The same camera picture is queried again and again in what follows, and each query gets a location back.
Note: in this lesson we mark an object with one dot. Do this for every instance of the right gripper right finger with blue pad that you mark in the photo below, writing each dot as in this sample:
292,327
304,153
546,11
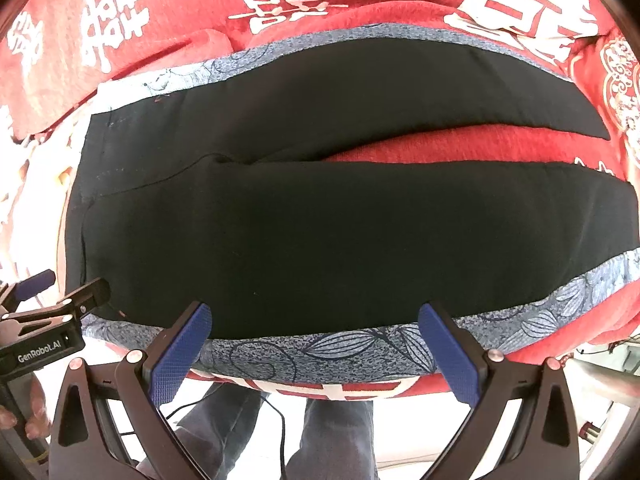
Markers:
543,442

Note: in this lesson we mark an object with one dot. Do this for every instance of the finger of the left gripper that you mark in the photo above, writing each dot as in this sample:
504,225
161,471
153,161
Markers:
85,298
13,295

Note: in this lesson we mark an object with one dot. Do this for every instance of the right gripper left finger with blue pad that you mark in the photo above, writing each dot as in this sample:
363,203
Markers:
85,442

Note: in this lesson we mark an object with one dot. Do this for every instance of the black pants with patterned trim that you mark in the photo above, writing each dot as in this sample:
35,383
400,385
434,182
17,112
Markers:
317,191

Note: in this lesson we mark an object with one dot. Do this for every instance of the person's legs in jeans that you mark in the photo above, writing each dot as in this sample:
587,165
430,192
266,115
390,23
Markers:
337,439

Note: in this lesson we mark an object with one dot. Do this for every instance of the red sofa cover white characters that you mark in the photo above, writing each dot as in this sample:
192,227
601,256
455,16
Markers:
57,55

